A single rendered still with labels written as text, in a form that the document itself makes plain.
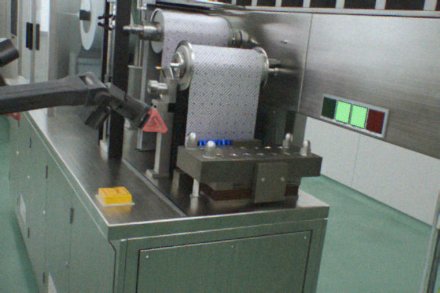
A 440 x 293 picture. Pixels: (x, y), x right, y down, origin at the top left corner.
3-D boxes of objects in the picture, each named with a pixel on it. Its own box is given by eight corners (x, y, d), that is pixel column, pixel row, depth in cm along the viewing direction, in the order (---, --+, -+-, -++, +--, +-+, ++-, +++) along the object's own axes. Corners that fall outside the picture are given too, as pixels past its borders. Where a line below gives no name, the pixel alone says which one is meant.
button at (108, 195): (97, 196, 135) (98, 188, 134) (123, 194, 138) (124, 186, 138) (104, 205, 129) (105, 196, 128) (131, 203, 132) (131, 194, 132)
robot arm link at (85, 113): (101, 92, 126) (84, 72, 130) (74, 126, 128) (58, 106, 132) (130, 104, 136) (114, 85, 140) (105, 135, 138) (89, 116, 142)
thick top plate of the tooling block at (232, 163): (176, 166, 146) (177, 145, 145) (289, 161, 165) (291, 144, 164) (199, 183, 133) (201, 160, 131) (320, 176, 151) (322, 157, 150)
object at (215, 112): (184, 145, 151) (190, 83, 146) (251, 144, 162) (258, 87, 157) (185, 145, 150) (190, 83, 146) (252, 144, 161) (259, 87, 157)
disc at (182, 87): (170, 86, 158) (174, 38, 155) (172, 86, 158) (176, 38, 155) (190, 93, 145) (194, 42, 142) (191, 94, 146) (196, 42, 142)
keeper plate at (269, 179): (250, 200, 142) (255, 162, 139) (280, 198, 146) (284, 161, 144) (255, 203, 139) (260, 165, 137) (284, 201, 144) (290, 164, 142)
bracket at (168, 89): (144, 173, 160) (152, 76, 153) (163, 172, 163) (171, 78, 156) (150, 178, 156) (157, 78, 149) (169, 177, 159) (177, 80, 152)
